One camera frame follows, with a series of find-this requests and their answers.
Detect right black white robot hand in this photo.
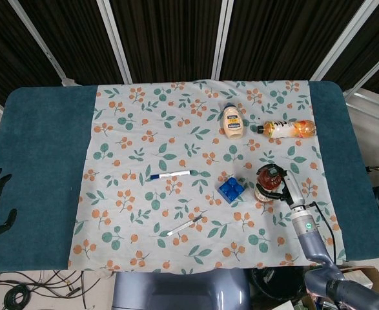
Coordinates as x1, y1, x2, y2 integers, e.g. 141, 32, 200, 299
256, 163, 306, 208

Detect brown tea bottle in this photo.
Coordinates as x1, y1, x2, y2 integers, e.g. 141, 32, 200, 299
255, 164, 282, 203

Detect orange juice bottle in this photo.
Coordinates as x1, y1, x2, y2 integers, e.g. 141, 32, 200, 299
256, 119, 316, 140

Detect cream mayonnaise squeeze bottle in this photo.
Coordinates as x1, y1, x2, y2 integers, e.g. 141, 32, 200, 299
222, 103, 245, 140

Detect blue toy building block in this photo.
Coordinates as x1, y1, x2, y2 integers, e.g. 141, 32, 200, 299
218, 176, 245, 204

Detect teal table cover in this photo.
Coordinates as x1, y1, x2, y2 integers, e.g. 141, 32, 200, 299
0, 80, 379, 271

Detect black waste bin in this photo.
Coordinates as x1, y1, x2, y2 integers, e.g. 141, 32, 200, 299
249, 266, 309, 306

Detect cardboard box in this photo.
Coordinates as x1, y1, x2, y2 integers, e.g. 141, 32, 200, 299
337, 265, 379, 301

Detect blue white marker pen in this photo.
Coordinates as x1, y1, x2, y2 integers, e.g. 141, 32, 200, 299
149, 170, 192, 181

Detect floral print tablecloth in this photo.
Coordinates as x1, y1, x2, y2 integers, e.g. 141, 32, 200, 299
67, 79, 348, 275

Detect grey-blue robot torso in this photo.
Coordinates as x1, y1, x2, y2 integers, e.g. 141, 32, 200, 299
111, 267, 251, 310

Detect dark folding screen white frames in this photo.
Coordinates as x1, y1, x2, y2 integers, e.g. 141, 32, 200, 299
0, 0, 379, 94

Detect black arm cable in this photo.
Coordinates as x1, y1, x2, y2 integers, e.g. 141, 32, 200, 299
307, 200, 338, 263

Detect green coiled cable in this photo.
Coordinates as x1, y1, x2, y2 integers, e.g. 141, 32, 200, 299
3, 285, 32, 307

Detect black floor cables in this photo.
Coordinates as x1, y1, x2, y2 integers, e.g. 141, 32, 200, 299
0, 270, 112, 310

